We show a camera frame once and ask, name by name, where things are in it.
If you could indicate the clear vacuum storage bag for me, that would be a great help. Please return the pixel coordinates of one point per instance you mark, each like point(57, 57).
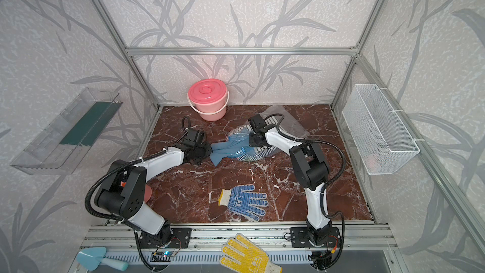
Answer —
point(289, 125)

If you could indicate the blue dotted work glove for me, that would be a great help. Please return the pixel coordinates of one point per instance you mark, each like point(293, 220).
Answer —
point(244, 201)

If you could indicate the pink watering can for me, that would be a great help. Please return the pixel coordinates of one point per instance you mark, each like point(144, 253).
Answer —
point(147, 194)

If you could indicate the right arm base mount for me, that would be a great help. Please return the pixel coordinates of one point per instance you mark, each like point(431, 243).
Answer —
point(327, 237)

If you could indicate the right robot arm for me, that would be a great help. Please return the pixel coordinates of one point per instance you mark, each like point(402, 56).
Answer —
point(311, 169)

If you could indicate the light blue hand trowel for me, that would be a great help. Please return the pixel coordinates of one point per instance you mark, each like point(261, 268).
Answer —
point(91, 258)

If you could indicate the clear plastic wall shelf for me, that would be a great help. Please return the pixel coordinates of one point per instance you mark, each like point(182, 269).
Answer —
point(61, 147)

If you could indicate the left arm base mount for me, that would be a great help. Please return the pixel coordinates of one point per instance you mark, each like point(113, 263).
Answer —
point(173, 238)

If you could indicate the yellow dotted work glove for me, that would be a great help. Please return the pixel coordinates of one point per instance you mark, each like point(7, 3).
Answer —
point(243, 256)

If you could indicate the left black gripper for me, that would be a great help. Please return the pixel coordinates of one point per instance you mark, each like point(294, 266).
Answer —
point(208, 150)

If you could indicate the pink item in basket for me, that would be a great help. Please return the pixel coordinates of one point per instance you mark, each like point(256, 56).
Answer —
point(373, 164)

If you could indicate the pink lidded plastic bucket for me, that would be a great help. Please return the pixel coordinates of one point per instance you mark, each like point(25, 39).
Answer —
point(209, 98)

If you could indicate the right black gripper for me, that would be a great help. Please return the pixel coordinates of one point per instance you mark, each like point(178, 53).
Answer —
point(251, 139)

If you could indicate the white wire mesh basket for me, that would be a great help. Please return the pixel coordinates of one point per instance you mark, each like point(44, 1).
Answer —
point(377, 129)

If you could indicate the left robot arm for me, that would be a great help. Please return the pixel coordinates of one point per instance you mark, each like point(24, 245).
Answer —
point(120, 194)

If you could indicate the black white striped garment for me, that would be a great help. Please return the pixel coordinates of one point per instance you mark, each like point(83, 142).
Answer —
point(261, 153)

